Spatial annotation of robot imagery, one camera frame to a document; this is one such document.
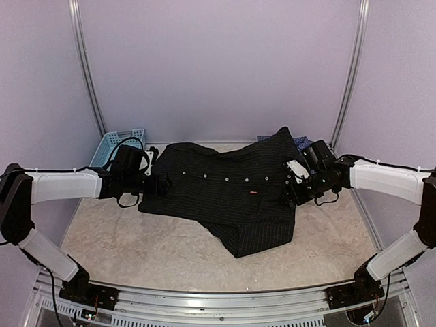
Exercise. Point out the blue checked folded shirt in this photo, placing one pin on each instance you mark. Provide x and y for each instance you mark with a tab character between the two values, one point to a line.
300	142

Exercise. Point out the aluminium front rail frame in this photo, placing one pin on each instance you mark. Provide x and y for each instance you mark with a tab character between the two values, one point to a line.
302	306

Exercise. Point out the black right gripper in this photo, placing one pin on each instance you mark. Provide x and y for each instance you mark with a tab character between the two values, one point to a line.
300	198

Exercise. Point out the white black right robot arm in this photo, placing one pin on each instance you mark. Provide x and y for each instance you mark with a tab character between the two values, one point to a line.
398	204

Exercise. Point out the black pinstriped long sleeve shirt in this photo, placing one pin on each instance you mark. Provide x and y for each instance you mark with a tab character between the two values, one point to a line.
238	196

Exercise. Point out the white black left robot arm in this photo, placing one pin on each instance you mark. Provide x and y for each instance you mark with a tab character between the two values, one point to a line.
128	171

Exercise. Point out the light blue plastic basket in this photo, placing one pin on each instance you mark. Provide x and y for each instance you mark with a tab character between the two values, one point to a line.
111	141

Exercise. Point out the left aluminium corner post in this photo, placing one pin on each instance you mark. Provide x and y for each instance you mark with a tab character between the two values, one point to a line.
74	13

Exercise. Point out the right aluminium corner post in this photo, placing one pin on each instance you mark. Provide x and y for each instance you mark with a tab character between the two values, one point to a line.
352	73

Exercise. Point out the aluminium corner post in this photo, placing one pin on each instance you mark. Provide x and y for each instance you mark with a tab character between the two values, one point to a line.
352	73
74	13

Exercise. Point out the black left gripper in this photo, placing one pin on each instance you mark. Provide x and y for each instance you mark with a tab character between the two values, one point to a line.
162	189

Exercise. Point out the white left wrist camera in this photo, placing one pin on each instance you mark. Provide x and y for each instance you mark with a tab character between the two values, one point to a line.
149	158

